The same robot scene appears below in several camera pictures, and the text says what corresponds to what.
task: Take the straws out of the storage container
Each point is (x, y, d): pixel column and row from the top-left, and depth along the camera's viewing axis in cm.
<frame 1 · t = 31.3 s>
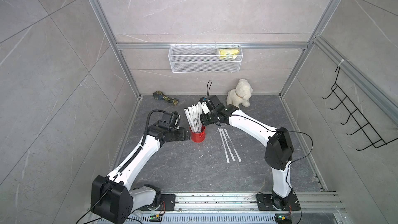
left hand: (184, 132, 82), fingers open
right hand: (201, 119, 87), fingers closed
red cup container: (198, 137, 91), point 7 cm above the table
bundle of wrapped white straws: (193, 115, 90), point 17 cm above the table
white plush dog toy: (241, 95, 101), point 16 cm above the table
camouflage cloth piece: (159, 95, 118), point 4 cm above the table
wrapped white straw: (238, 156, 90), on the table

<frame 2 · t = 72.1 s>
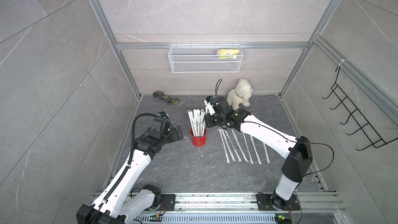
left hand: (175, 129, 78), fingers open
right hand: (206, 118, 81), fingers closed
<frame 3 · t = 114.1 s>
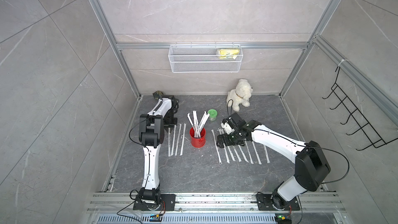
left hand: (170, 128, 99), fingers closed
right hand: (224, 142, 85), fingers open
bundle of wrapped white straws: (197, 126, 90), point 12 cm above the table
green lid jar: (213, 113, 104), point 6 cm above the table
wrapped white straw 4: (220, 162, 87), on the table
wrapped white straw 6: (178, 139, 97), on the table
wrapped white straw eleventh: (173, 139, 97), on the table
the other named things where they were.

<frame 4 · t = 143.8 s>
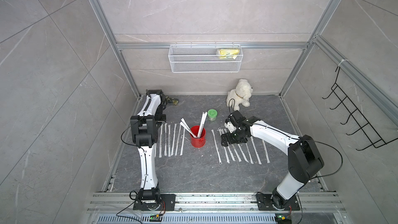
left hand: (157, 126, 95), fingers closed
right hand: (229, 142, 88), fingers open
bundle of wrapped white straws: (203, 117, 88), point 17 cm above the table
wrapped white straw thirteenth: (165, 153, 92), on the table
